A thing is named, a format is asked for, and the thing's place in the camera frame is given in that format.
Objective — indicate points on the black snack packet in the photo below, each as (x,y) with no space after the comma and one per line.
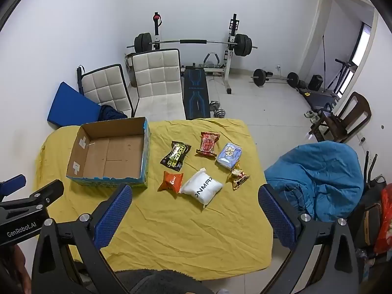
(176,156)

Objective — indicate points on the blue cloth covered chair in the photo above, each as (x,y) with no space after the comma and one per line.
(321,174)

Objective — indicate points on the yellow tablecloth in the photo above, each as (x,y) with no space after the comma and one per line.
(183,235)

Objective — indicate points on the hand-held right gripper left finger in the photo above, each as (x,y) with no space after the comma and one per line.
(115,217)

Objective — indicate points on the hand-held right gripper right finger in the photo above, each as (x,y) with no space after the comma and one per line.
(275,214)

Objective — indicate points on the blue foam mat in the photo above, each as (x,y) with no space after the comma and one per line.
(73,104)

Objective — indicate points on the dark blue cloth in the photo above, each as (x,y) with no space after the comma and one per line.
(110,113)

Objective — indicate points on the light blue tissue pack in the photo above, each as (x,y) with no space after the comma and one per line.
(229,156)

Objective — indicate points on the black metal frame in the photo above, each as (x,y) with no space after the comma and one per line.
(372,171)

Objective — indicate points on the white padded chair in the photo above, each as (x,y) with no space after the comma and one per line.
(104,88)
(156,76)

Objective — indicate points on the black speaker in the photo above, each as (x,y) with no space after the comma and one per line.
(315,82)

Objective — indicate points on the long barbell with black plates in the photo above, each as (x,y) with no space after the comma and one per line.
(196,41)

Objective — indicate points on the black treadmill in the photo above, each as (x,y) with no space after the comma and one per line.
(318,99)

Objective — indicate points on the red bag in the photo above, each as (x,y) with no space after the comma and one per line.
(386,217)

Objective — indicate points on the white barbell rack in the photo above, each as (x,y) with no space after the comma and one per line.
(228,67)

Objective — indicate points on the brown box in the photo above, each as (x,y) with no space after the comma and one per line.
(128,67)

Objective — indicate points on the short barbell with black plates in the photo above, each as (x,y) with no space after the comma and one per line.
(260,76)

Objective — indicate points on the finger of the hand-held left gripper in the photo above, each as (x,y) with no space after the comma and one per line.
(46,191)
(13,181)

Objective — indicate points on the orange snack packet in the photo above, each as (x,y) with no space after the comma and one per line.
(171,182)

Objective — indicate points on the dark wooden chair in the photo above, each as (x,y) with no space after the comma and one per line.
(356,107)

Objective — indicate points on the window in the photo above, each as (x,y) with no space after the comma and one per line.
(363,43)

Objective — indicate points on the person's dark fleece clothing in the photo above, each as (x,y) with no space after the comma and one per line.
(156,281)

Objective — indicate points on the black and blue weight bench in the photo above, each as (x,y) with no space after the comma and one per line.
(196,95)

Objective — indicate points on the chrome dumbbell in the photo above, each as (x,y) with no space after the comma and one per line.
(220,113)
(215,105)

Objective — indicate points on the white shoe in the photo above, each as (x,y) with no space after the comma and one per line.
(314,115)
(307,114)

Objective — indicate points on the cardboard box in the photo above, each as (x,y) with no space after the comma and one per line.
(107,156)

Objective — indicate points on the gold and red snack packet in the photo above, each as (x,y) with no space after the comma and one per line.
(238,179)

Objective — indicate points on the white soft packet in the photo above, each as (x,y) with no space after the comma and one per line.
(200,188)

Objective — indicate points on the person's left hand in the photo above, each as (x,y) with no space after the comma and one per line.
(23,269)

